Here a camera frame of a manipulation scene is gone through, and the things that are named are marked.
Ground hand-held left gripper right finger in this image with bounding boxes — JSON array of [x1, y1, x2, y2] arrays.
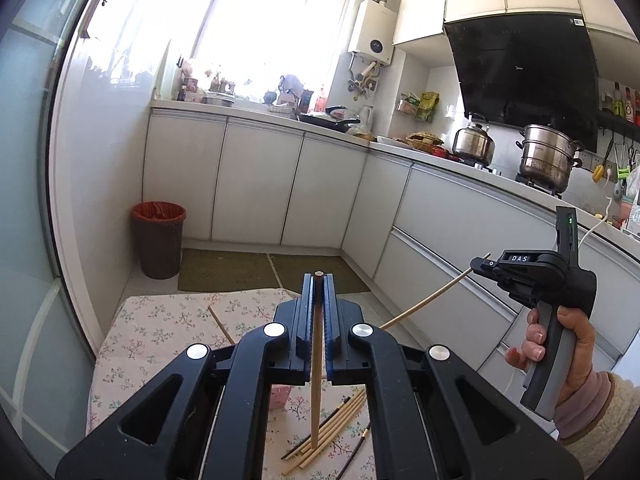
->
[[322, 272, 586, 480]]

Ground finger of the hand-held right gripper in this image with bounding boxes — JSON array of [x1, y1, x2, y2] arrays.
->
[[469, 255, 498, 279]]

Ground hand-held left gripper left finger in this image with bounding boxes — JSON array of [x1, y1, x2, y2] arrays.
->
[[55, 272, 318, 480]]

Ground wooden chopstick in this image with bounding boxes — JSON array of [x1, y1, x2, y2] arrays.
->
[[298, 391, 366, 467], [320, 389, 368, 456], [310, 270, 326, 449], [295, 396, 362, 468], [380, 253, 492, 331], [207, 305, 237, 346], [281, 402, 357, 476]]

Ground pink perforated chopstick holder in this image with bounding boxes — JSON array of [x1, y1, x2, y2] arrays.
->
[[270, 384, 292, 412]]

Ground person's right forearm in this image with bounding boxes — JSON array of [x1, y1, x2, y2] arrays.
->
[[552, 369, 640, 463]]

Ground person's right hand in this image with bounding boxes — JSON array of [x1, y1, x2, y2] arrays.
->
[[504, 304, 597, 403]]

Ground green floor mat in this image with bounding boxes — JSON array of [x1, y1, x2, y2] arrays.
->
[[272, 254, 372, 295], [177, 248, 282, 293]]

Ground steel steamer pot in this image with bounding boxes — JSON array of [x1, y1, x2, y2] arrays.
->
[[514, 124, 586, 194]]

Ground yellow hanging utensil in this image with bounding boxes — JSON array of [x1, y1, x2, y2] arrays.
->
[[592, 140, 615, 184]]

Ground steel kettle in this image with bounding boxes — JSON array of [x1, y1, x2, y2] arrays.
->
[[452, 113, 496, 166]]

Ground woven basket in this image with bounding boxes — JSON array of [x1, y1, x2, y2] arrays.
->
[[404, 131, 447, 154]]

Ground white base cabinets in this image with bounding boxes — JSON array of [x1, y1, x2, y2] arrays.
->
[[142, 107, 640, 378]]

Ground floral tablecloth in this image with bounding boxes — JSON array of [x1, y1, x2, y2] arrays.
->
[[86, 287, 382, 480]]

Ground brown trash bin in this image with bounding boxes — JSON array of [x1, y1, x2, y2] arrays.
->
[[131, 201, 188, 280]]

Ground row of seasoning bottles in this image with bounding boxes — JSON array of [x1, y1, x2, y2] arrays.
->
[[600, 81, 640, 125]]

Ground black range hood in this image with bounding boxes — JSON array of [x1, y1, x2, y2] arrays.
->
[[443, 13, 600, 154]]

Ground black frying pan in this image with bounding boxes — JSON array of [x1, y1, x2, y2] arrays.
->
[[298, 105, 361, 134]]

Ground white water heater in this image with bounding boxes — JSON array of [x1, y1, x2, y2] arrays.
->
[[348, 0, 396, 67]]

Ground frosted glass sliding door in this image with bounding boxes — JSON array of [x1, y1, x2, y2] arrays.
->
[[0, 0, 156, 471]]

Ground kitchen window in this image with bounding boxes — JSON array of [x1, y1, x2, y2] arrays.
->
[[192, 0, 352, 102]]

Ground white power cable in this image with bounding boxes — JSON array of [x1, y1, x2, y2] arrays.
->
[[579, 195, 623, 250]]

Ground wall rack with packets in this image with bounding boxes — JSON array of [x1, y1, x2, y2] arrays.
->
[[397, 91, 441, 123]]

